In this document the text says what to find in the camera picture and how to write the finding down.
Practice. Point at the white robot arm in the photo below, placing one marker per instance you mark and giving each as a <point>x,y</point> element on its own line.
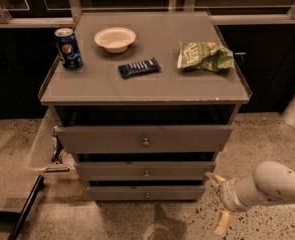
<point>270,184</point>

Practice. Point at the clear plastic bin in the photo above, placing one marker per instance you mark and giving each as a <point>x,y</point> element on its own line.
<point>42,151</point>

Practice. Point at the white paper bowl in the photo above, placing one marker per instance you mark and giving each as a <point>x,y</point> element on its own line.
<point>115,39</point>

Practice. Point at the green chip bag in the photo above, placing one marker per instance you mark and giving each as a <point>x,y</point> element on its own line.
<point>209,56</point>

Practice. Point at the blue pepsi can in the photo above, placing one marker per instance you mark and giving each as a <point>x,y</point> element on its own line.
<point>68,50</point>

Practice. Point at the black metal bar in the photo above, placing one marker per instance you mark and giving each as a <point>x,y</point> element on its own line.
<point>38,185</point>

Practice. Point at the grey drawer cabinet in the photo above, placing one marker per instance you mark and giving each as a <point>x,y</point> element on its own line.
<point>98,95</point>

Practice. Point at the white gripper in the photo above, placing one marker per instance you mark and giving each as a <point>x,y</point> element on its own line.
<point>227,194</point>

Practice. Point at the dark blue candy bar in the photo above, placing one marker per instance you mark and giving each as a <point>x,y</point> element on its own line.
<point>139,68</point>

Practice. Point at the grey bottom drawer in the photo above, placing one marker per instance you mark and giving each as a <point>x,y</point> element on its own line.
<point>145,193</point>

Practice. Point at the metal window rail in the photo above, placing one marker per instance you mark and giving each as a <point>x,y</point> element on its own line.
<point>32,13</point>

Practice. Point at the grey top drawer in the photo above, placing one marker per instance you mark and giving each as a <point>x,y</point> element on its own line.
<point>144,139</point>

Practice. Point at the grey middle drawer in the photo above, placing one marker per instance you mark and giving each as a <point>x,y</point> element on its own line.
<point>147,170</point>

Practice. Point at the grey drawer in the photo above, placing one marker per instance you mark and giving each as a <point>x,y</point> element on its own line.
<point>144,139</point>
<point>147,170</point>
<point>145,193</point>

